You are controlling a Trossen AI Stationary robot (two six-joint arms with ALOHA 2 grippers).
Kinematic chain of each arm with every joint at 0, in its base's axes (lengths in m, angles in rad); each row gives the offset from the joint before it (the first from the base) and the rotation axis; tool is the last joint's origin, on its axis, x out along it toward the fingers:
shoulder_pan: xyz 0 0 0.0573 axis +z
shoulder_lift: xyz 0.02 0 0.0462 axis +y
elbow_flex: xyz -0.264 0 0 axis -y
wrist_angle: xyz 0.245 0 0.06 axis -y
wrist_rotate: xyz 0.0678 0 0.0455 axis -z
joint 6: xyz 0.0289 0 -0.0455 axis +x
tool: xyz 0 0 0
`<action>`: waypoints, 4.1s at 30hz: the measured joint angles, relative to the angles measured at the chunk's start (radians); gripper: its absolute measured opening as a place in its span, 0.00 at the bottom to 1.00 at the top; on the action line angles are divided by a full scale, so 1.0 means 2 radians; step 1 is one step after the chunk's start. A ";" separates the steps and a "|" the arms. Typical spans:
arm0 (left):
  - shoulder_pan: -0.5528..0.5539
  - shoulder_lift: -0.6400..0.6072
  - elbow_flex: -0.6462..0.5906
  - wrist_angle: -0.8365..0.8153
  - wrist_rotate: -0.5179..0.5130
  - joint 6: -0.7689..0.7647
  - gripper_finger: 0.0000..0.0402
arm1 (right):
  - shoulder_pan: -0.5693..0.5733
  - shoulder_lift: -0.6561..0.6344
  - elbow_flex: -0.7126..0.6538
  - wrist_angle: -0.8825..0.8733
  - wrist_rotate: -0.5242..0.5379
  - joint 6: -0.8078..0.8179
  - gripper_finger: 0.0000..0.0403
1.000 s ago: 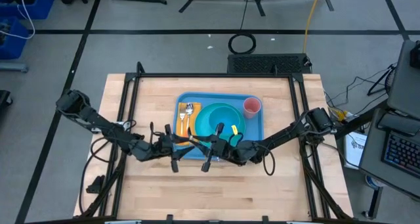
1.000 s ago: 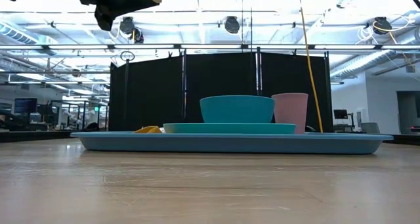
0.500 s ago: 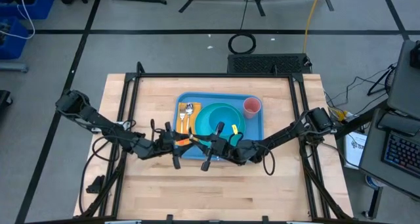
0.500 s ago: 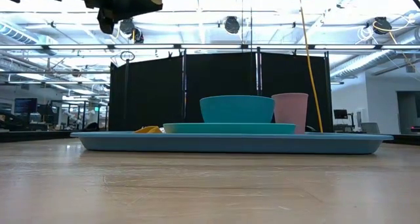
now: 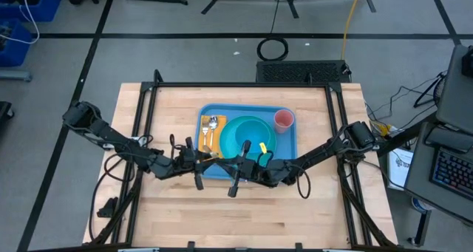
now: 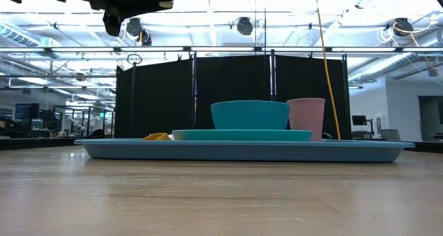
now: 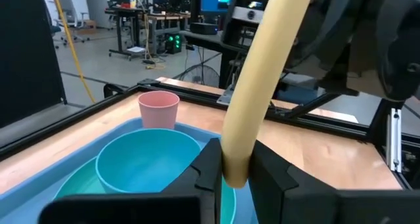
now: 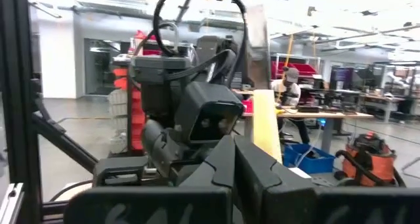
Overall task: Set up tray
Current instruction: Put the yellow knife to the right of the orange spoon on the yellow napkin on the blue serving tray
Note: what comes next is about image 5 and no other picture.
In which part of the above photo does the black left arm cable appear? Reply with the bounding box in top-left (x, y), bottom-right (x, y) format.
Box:
top-left (88, 150), bottom-right (129, 242)

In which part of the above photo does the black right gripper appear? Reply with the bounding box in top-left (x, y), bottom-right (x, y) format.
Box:
top-left (216, 140), bottom-right (296, 198)

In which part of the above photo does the fork with orange handle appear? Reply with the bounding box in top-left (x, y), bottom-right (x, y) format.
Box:
top-left (201, 116), bottom-right (211, 151)

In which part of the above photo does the blue plastic tray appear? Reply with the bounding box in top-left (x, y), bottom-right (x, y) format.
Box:
top-left (194, 103), bottom-right (299, 181)

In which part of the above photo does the yellow cable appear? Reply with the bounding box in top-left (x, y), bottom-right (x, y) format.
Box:
top-left (339, 0), bottom-right (365, 61)

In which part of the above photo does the grey monitor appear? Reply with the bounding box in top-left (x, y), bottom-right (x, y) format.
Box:
top-left (435, 44), bottom-right (473, 135)

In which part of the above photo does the blue plastic storage bin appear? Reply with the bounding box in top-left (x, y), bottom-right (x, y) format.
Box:
top-left (0, 0), bottom-right (62, 23)
top-left (0, 18), bottom-right (34, 68)

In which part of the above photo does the spoon with orange handle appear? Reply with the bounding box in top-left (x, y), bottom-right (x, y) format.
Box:
top-left (208, 115), bottom-right (220, 149)

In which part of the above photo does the black wrist rest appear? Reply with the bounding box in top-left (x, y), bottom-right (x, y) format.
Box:
top-left (423, 127), bottom-right (473, 154)

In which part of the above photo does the black perforated computer case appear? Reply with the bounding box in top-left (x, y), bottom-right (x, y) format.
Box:
top-left (255, 59), bottom-right (353, 85)

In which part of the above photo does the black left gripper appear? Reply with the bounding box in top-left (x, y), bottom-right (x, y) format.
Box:
top-left (157, 136), bottom-right (222, 191)

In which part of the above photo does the black floor stand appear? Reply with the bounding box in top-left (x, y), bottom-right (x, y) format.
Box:
top-left (412, 69), bottom-right (449, 109)

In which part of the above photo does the grey desk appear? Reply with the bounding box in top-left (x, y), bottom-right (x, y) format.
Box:
top-left (404, 120), bottom-right (473, 248)

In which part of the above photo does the coiled black cable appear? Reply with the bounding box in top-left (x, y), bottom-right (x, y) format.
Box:
top-left (256, 36), bottom-right (290, 62)

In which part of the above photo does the grey bar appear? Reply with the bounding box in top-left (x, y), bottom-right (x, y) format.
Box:
top-left (0, 70), bottom-right (33, 84)

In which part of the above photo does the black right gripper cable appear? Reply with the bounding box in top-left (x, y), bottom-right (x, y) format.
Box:
top-left (295, 166), bottom-right (313, 200)

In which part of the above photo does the white paper sheet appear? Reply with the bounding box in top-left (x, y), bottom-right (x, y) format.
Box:
top-left (387, 147), bottom-right (415, 191)

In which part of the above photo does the black bracket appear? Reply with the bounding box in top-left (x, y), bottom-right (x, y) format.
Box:
top-left (96, 196), bottom-right (120, 219)

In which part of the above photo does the teal blue bowl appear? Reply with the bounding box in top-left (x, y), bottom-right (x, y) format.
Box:
top-left (235, 118), bottom-right (273, 153)

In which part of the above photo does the teal plate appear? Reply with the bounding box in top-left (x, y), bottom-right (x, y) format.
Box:
top-left (219, 115), bottom-right (277, 160)

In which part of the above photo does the pink cup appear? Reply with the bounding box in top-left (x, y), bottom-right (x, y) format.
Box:
top-left (273, 109), bottom-right (296, 134)

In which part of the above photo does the black backlit keyboard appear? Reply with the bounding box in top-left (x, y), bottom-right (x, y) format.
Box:
top-left (429, 146), bottom-right (473, 202)

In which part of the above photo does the white cable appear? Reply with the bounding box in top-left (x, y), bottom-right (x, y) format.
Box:
top-left (0, 0), bottom-right (40, 45)

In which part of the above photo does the black rig frame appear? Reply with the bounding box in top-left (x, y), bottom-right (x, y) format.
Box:
top-left (88, 69), bottom-right (398, 252)

